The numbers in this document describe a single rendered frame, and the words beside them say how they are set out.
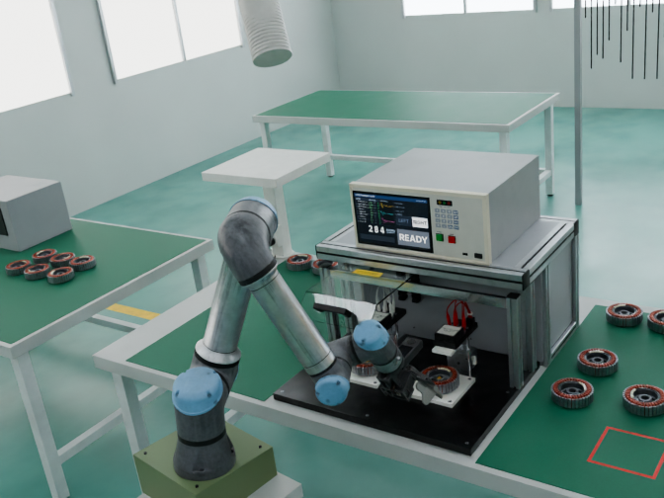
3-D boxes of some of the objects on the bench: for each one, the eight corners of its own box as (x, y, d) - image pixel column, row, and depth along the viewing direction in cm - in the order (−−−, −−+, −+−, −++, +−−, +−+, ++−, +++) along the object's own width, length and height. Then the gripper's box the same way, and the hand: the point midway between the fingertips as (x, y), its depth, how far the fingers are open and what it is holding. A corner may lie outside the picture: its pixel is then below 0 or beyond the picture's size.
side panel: (547, 367, 239) (545, 268, 227) (538, 365, 240) (535, 266, 228) (579, 325, 259) (578, 232, 247) (570, 324, 261) (569, 231, 249)
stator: (621, 376, 229) (621, 366, 227) (580, 377, 231) (580, 367, 229) (614, 357, 239) (614, 346, 238) (575, 358, 241) (574, 347, 240)
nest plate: (452, 408, 221) (452, 404, 221) (404, 395, 229) (403, 392, 229) (475, 381, 232) (475, 377, 232) (429, 371, 241) (429, 367, 240)
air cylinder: (470, 371, 237) (469, 355, 235) (447, 366, 242) (446, 350, 240) (477, 363, 241) (476, 347, 239) (455, 358, 245) (454, 342, 243)
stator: (449, 399, 223) (448, 387, 222) (413, 390, 229) (412, 378, 228) (466, 379, 231) (465, 368, 230) (431, 372, 238) (431, 360, 236)
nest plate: (376, 388, 235) (376, 385, 234) (334, 377, 243) (334, 374, 243) (402, 364, 246) (402, 361, 245) (361, 355, 254) (361, 351, 254)
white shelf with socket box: (292, 292, 309) (275, 179, 292) (220, 279, 329) (201, 172, 313) (343, 258, 335) (330, 151, 318) (273, 248, 355) (258, 147, 339)
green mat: (264, 401, 240) (264, 400, 240) (124, 361, 274) (124, 360, 274) (417, 277, 309) (417, 276, 309) (290, 256, 344) (290, 256, 343)
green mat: (745, 541, 167) (745, 541, 167) (474, 462, 202) (474, 462, 201) (803, 338, 237) (803, 337, 237) (595, 304, 271) (595, 304, 271)
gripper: (349, 370, 207) (376, 404, 221) (416, 386, 196) (441, 422, 210) (362, 341, 211) (388, 376, 225) (429, 357, 200) (453, 392, 214)
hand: (418, 389), depth 219 cm, fingers open, 14 cm apart
